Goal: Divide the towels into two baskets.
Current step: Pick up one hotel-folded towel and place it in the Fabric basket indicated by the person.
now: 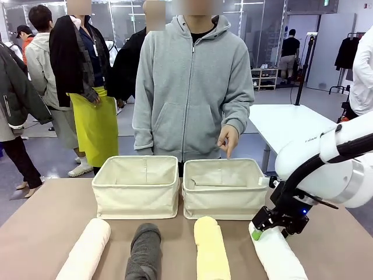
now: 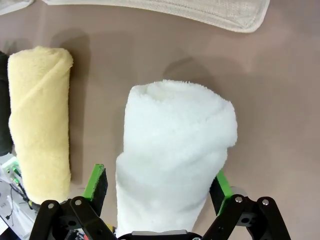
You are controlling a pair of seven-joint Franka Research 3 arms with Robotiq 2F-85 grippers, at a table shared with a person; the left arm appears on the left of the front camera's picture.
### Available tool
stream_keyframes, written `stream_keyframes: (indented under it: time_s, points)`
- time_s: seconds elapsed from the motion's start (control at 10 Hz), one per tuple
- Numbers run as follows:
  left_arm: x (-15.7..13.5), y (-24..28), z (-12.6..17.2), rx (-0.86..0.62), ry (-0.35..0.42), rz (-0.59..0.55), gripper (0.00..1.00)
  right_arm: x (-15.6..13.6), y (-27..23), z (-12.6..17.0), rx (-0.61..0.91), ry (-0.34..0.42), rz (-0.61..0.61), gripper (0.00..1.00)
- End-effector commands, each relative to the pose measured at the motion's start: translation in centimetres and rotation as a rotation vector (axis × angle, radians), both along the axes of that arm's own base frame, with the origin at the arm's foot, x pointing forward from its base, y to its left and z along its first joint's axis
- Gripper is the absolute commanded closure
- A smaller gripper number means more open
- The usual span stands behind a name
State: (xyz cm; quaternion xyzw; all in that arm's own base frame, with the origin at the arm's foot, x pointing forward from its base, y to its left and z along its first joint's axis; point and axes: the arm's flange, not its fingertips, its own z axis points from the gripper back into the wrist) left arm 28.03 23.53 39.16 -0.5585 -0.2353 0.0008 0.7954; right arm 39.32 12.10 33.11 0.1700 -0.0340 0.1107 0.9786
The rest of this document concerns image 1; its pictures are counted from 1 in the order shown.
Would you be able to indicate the person in black jacket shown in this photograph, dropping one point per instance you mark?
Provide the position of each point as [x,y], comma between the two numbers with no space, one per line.
[67,58]

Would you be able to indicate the person in black coat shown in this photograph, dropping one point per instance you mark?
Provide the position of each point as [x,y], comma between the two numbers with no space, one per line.
[125,64]

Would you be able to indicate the black clothes rack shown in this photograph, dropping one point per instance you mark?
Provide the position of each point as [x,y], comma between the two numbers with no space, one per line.
[339,87]

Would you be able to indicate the white table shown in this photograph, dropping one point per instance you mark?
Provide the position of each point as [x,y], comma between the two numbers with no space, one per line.
[285,122]

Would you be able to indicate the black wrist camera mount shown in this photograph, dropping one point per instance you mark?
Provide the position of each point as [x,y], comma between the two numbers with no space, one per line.
[278,192]

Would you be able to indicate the hanging black garment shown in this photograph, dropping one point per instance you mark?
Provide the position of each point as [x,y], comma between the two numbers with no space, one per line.
[346,52]

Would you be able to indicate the person with black cap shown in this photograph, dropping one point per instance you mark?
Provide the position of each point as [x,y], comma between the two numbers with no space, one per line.
[24,33]

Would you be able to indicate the person's left hand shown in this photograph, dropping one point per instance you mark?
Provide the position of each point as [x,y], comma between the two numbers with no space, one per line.
[230,137]

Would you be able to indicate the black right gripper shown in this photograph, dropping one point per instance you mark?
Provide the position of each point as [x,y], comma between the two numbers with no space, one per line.
[291,221]

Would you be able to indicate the yellow rolled towel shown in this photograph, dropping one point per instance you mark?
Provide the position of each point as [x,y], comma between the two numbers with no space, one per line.
[211,251]

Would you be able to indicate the person's right forearm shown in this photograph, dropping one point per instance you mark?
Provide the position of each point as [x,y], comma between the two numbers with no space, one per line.
[142,131]

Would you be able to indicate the wooden shoe rack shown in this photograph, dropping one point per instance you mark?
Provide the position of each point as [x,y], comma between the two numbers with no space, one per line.
[263,78]

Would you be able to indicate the black tripod stand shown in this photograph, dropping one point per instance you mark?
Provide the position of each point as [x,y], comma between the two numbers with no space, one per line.
[303,73]

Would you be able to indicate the pale pink towel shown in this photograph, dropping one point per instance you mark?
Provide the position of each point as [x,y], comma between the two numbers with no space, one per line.
[84,251]

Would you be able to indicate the person in grey hoodie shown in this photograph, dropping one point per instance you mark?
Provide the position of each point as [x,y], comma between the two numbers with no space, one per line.
[189,87]

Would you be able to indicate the dark grey rolled towel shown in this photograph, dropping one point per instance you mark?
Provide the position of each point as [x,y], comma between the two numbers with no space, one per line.
[144,251]

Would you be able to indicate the person in white jacket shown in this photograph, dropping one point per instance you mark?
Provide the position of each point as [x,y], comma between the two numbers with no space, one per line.
[362,76]

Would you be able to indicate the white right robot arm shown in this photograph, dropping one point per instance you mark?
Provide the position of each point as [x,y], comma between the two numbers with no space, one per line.
[335,175]

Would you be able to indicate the white towel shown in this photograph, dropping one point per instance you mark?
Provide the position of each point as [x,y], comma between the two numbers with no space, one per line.
[277,253]

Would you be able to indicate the person in black t-shirt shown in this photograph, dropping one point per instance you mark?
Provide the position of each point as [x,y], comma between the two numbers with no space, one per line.
[290,49]

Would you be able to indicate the person in beige jacket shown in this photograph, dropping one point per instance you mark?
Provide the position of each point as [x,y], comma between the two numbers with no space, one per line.
[40,67]

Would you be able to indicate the person in dark green jacket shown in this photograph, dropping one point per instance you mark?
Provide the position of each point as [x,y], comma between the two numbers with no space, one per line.
[14,96]

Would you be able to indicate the person's left forearm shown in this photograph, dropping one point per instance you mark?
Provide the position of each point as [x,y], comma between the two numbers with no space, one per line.
[239,113]

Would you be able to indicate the cream fabric basket with tag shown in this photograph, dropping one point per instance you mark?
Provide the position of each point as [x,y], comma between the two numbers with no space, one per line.
[224,201]

